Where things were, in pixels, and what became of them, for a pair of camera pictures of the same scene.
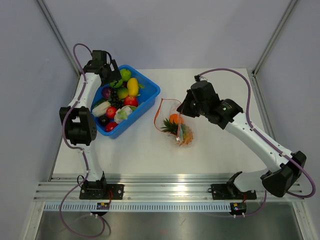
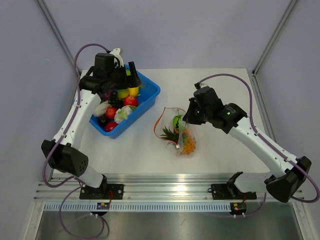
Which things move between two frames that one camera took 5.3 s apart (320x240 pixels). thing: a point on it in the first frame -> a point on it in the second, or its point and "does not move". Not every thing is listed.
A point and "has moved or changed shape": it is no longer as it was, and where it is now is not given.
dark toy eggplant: x=103 y=120 does not move
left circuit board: x=105 y=206 does not move
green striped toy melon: x=116 y=85 has moved or changed shape
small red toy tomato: x=111 y=112 does not move
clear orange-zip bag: x=168 y=119 has moved or changed shape
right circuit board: x=238 y=208 does not move
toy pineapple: x=184 y=134 -> x=185 y=141
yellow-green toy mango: x=123 y=92 does not move
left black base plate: x=101 y=191 does not move
